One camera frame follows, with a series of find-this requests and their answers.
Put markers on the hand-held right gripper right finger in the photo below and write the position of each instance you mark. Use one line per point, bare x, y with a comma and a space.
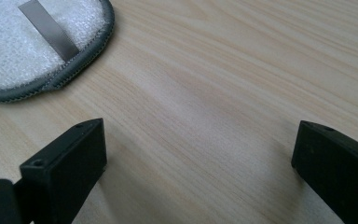
338, 168

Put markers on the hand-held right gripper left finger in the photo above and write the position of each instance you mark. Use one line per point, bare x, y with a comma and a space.
65, 174

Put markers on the round white grey-edged cleaning pad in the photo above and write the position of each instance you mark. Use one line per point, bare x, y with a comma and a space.
15, 53

